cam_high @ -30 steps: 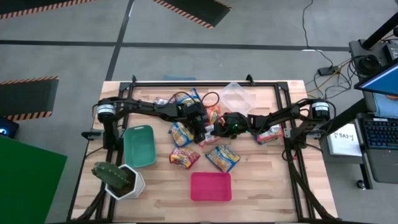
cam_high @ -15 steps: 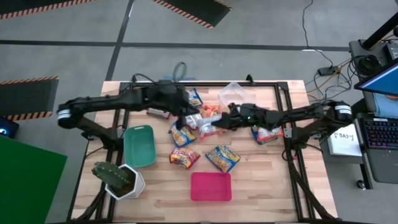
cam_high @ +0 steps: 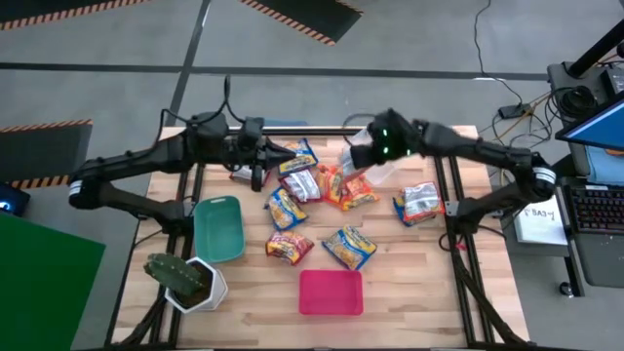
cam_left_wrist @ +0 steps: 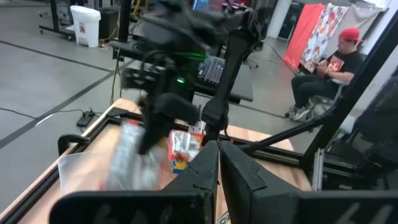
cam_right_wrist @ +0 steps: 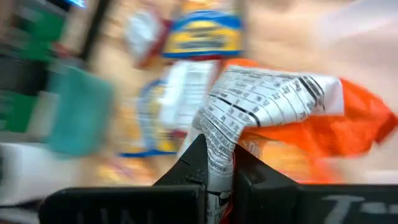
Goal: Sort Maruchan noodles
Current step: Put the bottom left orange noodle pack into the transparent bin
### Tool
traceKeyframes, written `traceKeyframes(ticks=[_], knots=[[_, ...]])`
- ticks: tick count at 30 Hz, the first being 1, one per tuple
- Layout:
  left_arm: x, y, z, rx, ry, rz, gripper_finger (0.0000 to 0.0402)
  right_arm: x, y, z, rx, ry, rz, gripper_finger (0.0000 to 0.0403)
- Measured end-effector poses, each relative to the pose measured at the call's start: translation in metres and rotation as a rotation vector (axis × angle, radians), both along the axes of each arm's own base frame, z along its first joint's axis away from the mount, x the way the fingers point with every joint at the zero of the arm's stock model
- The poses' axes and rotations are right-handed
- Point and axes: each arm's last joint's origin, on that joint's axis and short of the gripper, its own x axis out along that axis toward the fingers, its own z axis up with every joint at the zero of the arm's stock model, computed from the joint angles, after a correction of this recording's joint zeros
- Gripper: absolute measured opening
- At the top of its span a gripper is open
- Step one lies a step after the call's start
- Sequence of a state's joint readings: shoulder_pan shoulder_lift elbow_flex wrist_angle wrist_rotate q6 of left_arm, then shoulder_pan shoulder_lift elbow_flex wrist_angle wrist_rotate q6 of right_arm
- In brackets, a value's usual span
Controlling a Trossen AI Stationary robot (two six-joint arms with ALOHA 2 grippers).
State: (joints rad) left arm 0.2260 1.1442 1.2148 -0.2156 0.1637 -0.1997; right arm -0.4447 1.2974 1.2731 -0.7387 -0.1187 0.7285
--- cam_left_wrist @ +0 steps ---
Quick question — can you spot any white trash bin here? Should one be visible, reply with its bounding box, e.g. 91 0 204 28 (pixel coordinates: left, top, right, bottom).
70 5 102 49

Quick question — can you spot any grey hanging cloth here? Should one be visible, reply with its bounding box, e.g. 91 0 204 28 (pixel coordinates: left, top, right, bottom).
326 3 385 58

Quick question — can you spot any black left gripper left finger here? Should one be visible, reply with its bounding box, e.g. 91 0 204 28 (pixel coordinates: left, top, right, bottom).
49 139 220 224

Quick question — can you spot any silver aluminium extrusion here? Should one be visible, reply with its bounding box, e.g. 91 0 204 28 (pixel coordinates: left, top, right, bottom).
312 148 326 191

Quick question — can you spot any black workstation desk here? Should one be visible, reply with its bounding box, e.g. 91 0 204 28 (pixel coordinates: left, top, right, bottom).
110 39 254 104

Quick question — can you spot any black power strip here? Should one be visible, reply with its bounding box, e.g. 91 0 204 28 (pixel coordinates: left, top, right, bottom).
76 109 96 128

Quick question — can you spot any black aluminium table frame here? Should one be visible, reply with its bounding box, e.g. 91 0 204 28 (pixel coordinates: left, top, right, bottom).
0 107 312 224

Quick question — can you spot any black gantry pole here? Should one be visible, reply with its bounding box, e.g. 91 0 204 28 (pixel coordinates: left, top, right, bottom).
118 0 133 44

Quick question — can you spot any silver metal bracket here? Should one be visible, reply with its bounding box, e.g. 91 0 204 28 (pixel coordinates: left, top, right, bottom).
188 119 206 135

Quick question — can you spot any red hanging cloth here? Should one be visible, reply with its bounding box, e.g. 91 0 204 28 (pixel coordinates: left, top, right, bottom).
282 3 325 70

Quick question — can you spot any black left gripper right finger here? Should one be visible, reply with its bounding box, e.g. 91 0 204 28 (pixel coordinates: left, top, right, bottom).
220 140 398 224

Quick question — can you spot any blue-screen monitor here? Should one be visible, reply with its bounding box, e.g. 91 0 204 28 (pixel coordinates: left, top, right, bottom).
192 0 210 12

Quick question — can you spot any black rolling stand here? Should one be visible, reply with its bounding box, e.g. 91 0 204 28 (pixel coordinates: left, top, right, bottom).
39 0 75 41

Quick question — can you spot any office chair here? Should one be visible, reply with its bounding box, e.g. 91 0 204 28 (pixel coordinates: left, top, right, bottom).
306 79 349 124

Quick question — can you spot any thin black rig rod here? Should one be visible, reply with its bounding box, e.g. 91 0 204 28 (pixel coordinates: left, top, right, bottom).
241 116 338 155

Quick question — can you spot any black floor cable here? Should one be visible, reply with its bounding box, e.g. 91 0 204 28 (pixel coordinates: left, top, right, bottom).
0 107 85 121

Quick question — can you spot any thick black rig strut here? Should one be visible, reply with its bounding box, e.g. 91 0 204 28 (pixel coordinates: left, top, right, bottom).
303 9 398 169

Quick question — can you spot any computer keyboard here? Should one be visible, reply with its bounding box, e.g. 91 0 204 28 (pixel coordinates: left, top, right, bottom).
197 55 226 85

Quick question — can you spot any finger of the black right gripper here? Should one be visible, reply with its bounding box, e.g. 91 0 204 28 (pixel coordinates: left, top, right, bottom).
137 94 163 156

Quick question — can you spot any person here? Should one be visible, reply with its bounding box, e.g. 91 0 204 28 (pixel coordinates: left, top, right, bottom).
284 27 367 123

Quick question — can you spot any patterned hanging cloth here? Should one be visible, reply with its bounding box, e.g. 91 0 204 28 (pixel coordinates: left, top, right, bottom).
300 2 349 73

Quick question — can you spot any orange Maruchan ramen packet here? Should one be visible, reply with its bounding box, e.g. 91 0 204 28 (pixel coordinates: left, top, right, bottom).
167 129 206 166

